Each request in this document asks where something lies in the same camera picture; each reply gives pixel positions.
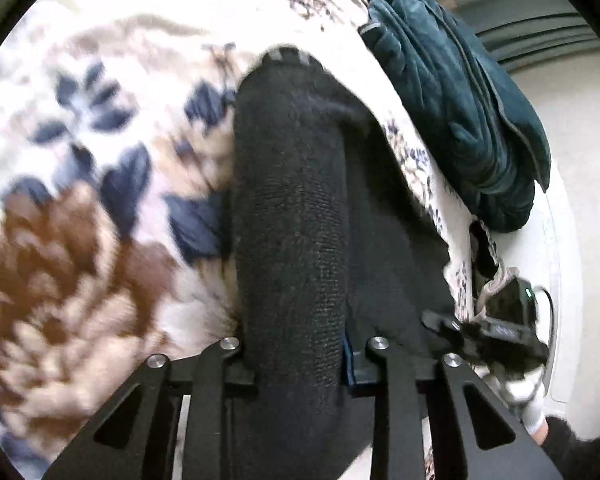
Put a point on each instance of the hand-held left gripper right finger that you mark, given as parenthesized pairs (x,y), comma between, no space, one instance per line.
(352,365)

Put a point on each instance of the person's right hand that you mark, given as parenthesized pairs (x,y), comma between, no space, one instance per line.
(525,397)

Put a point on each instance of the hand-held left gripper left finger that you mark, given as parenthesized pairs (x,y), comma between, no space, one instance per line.
(210,375)

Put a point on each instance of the teal velvet garment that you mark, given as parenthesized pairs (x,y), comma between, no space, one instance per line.
(455,125)

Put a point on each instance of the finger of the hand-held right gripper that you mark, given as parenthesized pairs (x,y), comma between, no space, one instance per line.
(447,330)

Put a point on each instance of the black knit garment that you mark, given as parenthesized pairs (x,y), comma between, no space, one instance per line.
(290,240)

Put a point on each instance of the floral fleece blanket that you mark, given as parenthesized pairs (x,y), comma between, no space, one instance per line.
(90,200)

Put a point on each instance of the person's right forearm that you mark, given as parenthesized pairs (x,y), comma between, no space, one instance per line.
(580,452)

